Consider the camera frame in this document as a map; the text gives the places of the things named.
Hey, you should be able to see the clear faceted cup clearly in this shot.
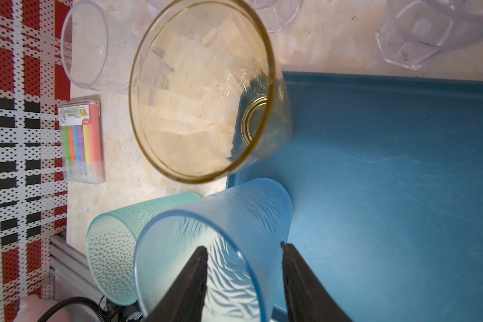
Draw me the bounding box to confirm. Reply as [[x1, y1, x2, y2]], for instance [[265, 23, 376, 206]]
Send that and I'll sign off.
[[376, 0, 483, 71], [247, 0, 302, 33]]

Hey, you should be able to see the teal plastic tray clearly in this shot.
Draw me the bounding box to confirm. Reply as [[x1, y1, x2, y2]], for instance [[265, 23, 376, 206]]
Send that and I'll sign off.
[[228, 72, 483, 321]]

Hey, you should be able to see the blue frosted plastic cup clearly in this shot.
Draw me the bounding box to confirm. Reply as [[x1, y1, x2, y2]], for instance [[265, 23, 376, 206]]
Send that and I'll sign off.
[[134, 178, 292, 321]]

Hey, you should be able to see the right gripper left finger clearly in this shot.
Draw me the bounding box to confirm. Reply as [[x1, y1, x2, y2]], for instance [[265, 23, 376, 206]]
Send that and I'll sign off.
[[144, 246, 208, 321]]

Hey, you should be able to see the yellow transparent plastic cup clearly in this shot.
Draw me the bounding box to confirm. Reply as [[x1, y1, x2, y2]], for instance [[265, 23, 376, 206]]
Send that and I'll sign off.
[[129, 1, 294, 184]]

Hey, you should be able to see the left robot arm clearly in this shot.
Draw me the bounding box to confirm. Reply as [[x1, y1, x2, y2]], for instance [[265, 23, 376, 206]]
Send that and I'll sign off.
[[37, 295, 144, 321]]

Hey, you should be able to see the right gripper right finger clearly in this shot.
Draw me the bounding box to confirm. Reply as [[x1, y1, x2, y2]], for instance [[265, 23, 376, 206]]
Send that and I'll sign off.
[[280, 242, 351, 322]]

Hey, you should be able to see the green textured plastic cup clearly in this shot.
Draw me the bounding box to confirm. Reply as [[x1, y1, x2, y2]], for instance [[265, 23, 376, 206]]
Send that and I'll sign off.
[[86, 193, 201, 306]]

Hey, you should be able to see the colourful marker pack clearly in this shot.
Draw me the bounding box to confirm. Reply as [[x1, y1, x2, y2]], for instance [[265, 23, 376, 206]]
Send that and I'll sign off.
[[57, 100, 105, 185]]

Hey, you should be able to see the clear cup near left wall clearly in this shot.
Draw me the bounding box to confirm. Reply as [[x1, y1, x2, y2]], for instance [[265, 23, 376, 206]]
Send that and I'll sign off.
[[60, 1, 140, 93]]

